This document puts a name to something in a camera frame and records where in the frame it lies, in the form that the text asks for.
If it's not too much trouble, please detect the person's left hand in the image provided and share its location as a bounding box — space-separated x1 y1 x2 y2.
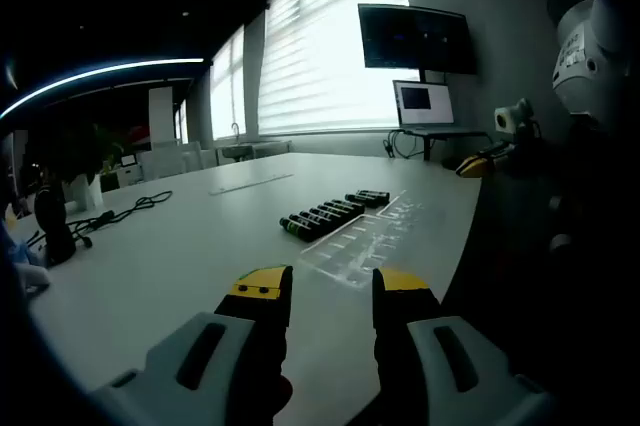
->
272 373 295 420

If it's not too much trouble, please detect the white low cabinet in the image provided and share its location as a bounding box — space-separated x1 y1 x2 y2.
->
102 140 221 192

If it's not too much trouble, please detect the black round device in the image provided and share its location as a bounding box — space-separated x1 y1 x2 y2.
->
33 183 77 265

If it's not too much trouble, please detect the clear plastic box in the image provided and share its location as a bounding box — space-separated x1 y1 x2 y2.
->
298 189 449 293

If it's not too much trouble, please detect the row of medicine bottles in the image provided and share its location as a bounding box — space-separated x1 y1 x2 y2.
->
278 188 391 243

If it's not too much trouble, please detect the white flat strip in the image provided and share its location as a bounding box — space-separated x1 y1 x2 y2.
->
208 173 294 196

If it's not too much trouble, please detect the potted plant white pot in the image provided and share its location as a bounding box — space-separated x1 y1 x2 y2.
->
29 120 124 212

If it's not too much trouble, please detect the black monitor stand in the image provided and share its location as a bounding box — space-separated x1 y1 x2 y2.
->
418 68 434 162

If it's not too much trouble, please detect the white pillar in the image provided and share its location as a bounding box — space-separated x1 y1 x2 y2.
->
148 86 175 147

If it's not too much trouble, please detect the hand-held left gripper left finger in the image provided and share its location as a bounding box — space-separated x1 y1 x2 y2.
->
94 265 294 426

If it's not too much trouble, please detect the wide window blind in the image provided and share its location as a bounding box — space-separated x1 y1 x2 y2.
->
257 0 411 137

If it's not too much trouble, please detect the ceiling light strip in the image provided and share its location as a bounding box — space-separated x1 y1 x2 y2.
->
0 58 206 120

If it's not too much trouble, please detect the sink basin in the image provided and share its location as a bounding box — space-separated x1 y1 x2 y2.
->
222 142 291 160

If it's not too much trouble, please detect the clear plastic bag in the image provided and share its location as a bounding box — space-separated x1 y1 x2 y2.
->
7 230 49 267

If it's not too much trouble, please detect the black laptop stand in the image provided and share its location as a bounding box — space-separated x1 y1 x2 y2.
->
389 126 490 162

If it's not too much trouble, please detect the open laptop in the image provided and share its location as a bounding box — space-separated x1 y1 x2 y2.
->
392 79 489 137

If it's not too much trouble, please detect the narrow window blind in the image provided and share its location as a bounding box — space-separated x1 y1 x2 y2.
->
209 25 247 142

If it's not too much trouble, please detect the person's dark clothing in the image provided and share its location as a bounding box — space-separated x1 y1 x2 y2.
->
439 110 640 426

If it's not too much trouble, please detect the black wall monitor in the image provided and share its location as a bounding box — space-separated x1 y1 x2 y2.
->
358 3 476 76

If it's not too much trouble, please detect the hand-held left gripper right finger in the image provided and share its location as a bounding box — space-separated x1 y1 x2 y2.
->
372 267 556 426

